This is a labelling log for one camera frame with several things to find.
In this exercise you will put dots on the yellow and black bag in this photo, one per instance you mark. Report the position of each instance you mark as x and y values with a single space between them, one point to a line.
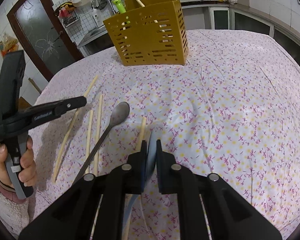
65 6

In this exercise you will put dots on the light blue spatula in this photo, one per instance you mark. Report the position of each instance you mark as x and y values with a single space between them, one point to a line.
151 155

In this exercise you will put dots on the person's left forearm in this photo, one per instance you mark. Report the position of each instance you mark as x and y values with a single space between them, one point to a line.
5 210

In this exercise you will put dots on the pink floral tablecloth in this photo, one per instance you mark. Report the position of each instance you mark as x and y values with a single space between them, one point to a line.
227 117

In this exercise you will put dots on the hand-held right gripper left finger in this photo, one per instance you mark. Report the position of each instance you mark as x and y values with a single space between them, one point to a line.
137 170

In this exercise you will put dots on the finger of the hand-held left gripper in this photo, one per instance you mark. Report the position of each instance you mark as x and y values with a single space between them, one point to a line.
70 106

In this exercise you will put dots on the hanging orange plastic bags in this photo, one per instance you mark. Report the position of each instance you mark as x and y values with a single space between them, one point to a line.
7 46

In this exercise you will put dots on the white dish soap bottle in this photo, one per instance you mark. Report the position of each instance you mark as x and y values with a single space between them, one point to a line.
96 17

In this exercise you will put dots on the metal spoon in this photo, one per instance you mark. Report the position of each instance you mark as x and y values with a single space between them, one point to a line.
120 111

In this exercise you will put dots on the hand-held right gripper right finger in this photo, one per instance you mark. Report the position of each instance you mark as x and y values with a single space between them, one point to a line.
165 170

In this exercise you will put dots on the person's left hand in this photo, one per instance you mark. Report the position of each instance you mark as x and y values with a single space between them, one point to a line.
27 165

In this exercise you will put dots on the dark wooden glass door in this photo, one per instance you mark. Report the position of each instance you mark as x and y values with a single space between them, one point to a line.
40 37

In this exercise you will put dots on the steel sink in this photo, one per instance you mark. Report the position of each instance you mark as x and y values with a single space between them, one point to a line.
96 32

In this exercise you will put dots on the yellow slotted utensil holder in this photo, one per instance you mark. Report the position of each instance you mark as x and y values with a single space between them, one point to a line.
145 42

